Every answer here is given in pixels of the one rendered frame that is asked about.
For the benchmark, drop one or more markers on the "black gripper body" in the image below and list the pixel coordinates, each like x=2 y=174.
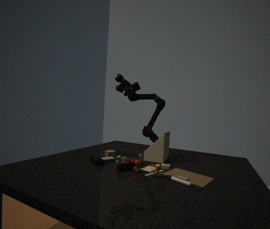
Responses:
x=124 y=83

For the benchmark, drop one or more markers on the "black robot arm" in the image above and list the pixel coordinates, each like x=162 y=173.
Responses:
x=132 y=96

